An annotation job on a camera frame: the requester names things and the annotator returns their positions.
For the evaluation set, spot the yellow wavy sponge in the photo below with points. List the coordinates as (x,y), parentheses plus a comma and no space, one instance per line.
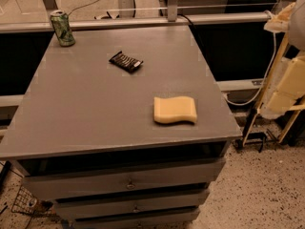
(174,109)

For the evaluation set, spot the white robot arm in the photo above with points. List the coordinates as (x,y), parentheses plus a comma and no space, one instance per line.
(292,21)

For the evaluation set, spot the black rxbar chocolate wrapper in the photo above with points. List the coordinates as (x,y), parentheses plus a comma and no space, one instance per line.
(125,62)

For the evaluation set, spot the grey drawer cabinet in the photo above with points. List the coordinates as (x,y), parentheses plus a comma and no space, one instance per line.
(81,113)

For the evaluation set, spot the middle grey drawer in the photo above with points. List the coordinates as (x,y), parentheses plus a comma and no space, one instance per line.
(132,203)

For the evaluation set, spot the grey drawer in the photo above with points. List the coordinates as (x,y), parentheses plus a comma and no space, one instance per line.
(132,203)
(139,220)
(76,185)

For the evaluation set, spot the bottom grey drawer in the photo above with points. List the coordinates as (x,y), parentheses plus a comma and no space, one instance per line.
(139,220)

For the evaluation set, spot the green soda can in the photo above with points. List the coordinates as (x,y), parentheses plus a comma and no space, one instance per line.
(62,29)

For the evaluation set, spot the top grey drawer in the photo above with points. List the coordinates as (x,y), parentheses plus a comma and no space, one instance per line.
(76,185)

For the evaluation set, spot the grey metal railing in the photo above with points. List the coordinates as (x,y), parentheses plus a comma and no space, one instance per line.
(108,24)

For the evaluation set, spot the wire basket on floor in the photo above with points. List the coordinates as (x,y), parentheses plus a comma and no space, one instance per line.
(27,204)

